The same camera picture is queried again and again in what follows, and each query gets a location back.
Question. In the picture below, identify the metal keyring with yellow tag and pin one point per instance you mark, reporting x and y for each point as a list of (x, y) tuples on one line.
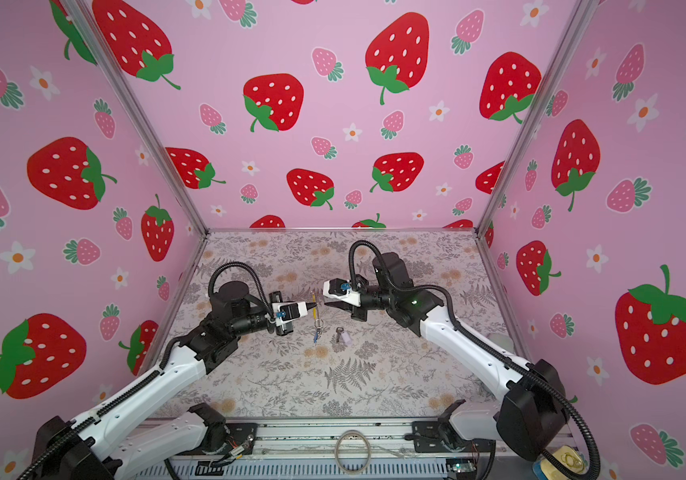
[(317, 320)]

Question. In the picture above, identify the aluminium corner post left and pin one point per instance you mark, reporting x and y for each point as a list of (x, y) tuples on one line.
[(84, 21)]

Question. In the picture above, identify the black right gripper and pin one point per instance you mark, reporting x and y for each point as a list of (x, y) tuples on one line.
[(356, 312)]

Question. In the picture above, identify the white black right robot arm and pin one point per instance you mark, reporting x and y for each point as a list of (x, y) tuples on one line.
[(529, 415)]

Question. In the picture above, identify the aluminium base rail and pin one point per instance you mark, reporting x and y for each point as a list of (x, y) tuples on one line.
[(342, 448)]

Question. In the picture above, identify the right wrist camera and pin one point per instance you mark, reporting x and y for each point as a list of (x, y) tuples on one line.
[(340, 289)]

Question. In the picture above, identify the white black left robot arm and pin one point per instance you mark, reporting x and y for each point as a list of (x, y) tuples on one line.
[(100, 443)]

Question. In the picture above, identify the aluminium corner post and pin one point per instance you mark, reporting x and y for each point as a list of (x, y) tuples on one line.
[(579, 21), (84, 21)]

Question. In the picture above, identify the white plastic case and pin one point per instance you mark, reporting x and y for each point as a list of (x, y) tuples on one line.
[(503, 343)]

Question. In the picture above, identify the aluminium corner post right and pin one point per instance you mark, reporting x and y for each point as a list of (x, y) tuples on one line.
[(579, 21)]

